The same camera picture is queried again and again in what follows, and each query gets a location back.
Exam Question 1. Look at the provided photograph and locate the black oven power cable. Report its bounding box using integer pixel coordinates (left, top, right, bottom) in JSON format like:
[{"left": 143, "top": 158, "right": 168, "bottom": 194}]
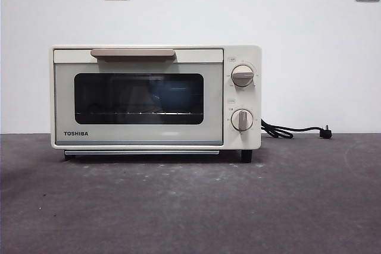
[{"left": 261, "top": 118, "right": 333, "bottom": 140}]

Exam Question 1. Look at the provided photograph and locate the beige oven timer knob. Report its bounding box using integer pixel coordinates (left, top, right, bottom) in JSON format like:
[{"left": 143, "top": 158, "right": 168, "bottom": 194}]
[{"left": 231, "top": 108, "right": 254, "bottom": 132}]

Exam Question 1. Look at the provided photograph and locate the oven door with glass window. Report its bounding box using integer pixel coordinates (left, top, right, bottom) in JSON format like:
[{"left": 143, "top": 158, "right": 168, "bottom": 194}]
[{"left": 53, "top": 48, "right": 224, "bottom": 146}]

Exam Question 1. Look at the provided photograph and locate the beige oven temperature knob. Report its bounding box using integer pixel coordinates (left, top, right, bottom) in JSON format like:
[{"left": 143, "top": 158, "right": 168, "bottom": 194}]
[{"left": 231, "top": 64, "right": 256, "bottom": 87}]

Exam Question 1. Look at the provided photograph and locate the metal oven wire rack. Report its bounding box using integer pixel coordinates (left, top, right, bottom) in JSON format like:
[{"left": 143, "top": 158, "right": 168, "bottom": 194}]
[{"left": 74, "top": 111, "right": 204, "bottom": 117}]

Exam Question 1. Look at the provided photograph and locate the cream toaster oven body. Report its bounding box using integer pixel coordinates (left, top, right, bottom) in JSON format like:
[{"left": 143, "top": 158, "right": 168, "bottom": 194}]
[{"left": 50, "top": 44, "right": 263, "bottom": 164}]

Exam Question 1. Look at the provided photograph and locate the blue ribbed bowl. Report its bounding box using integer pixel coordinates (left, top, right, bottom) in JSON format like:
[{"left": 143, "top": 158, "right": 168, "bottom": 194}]
[{"left": 148, "top": 83, "right": 193, "bottom": 109}]

